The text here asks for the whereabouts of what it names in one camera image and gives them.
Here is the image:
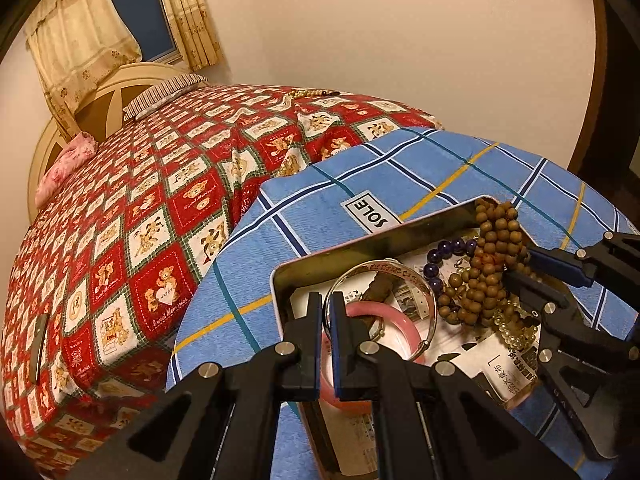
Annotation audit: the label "right beige curtain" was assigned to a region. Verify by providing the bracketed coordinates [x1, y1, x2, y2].
[160, 0, 219, 72]

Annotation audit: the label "beige curtain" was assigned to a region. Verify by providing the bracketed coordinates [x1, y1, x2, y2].
[24, 0, 142, 138]
[160, 0, 219, 72]

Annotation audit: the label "brown door frame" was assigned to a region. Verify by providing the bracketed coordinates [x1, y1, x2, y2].
[568, 0, 608, 181]

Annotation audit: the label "gold beads on bed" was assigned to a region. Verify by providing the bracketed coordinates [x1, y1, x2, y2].
[291, 89, 341, 100]

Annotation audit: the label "left beige curtain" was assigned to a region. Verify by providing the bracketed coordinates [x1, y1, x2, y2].
[24, 0, 142, 138]

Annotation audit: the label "silver bangle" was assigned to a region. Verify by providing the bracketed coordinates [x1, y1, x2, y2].
[319, 258, 437, 364]

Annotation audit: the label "purple bead bracelet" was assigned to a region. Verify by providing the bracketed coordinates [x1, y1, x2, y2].
[422, 237, 478, 296]

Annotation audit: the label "window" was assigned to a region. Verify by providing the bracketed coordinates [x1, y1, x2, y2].
[112, 0, 180, 63]

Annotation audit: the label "striped pillow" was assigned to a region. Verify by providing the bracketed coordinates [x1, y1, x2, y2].
[122, 73, 208, 122]

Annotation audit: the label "brown wooden bead necklace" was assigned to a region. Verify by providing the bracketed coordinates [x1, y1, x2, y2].
[437, 197, 539, 328]

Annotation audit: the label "brown strap wristwatch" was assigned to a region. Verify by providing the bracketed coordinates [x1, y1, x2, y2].
[362, 272, 401, 304]

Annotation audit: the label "pink metal tin box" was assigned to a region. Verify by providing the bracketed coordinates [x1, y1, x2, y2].
[269, 194, 539, 480]

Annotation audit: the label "red patterned bedspread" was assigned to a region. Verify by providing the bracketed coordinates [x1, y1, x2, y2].
[1, 84, 436, 479]

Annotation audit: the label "pink floral pillow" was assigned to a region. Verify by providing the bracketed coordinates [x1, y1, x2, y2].
[35, 131, 98, 209]

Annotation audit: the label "blue plaid cushion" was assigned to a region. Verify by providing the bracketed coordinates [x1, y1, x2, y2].
[164, 127, 640, 480]

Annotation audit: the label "cream wooden headboard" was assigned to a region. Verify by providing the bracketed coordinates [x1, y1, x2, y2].
[27, 62, 186, 223]

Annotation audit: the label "pink bangle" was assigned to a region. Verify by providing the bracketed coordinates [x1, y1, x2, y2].
[319, 300, 426, 416]

